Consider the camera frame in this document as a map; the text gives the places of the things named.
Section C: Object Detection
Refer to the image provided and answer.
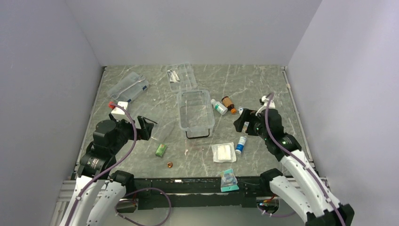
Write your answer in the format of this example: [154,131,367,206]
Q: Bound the teal packaged item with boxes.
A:
[219,169,239,193]

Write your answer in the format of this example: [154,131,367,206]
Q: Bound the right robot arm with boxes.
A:
[233,108,354,226]

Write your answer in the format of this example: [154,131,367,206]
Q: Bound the clear medicine kit box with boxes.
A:
[176,89,215,139]

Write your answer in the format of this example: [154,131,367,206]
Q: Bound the white gauze packet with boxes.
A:
[211,142,237,163]

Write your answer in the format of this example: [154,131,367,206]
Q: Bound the amber medicine bottle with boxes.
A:
[222,96,237,114]

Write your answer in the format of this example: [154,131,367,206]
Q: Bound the metal tweezers in tray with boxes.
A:
[167,70,180,83]

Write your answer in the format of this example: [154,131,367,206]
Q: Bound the clear divided organizer tray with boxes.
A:
[165,63,198,93]

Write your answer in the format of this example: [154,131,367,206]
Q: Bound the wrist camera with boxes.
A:
[259,96,276,109]
[108,101,129,121]

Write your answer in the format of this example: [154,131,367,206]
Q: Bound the clear box with blue latches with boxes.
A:
[107,72,149,102]

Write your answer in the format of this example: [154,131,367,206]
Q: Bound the blue white bandage roll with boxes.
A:
[235,136,247,154]

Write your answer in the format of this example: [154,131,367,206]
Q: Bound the white medicine bottle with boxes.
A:
[210,99,228,115]

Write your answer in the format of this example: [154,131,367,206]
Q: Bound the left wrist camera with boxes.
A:
[108,101,129,121]

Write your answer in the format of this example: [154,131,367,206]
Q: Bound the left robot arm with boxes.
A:
[60,116,156,226]

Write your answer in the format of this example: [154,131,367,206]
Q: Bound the black front rail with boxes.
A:
[118,176,276,212]

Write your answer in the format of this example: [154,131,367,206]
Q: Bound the green sachet packet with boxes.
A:
[155,144,167,157]

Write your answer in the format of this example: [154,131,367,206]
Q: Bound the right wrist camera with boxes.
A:
[259,96,276,109]

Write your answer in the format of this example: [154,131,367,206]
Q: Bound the clear kit lid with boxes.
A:
[130,104,176,144]

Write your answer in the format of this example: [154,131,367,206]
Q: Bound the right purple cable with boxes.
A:
[256,92,343,226]

